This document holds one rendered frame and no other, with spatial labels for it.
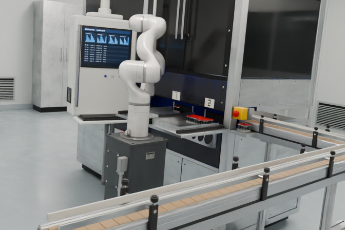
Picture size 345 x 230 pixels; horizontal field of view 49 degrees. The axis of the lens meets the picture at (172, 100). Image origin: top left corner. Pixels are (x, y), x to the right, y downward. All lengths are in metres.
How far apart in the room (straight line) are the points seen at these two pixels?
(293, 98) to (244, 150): 0.62
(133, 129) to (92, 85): 0.96
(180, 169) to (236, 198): 1.61
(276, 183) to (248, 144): 1.25
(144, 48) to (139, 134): 0.48
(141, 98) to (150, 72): 0.15
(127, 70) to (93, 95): 0.97
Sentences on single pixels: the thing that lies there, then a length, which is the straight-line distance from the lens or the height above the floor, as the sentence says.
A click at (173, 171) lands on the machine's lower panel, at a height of 0.45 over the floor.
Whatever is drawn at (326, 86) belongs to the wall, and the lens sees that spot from 7.23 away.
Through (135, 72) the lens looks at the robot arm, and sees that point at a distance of 2.02.
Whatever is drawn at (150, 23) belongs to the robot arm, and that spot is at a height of 1.50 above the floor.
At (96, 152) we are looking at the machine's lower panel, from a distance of 3.83.
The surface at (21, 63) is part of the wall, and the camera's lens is 7.52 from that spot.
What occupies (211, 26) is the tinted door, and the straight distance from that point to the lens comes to 2.57.
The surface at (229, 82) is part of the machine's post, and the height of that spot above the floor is 1.18.
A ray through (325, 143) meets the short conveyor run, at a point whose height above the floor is 0.92.
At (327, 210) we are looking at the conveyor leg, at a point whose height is 0.68.
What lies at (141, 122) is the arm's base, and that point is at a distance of 2.06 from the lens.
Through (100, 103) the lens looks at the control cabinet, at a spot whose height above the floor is 0.89.
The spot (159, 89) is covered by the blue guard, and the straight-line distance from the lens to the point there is 2.93.
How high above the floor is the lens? 1.37
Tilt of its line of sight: 8 degrees down
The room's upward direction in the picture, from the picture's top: 4 degrees clockwise
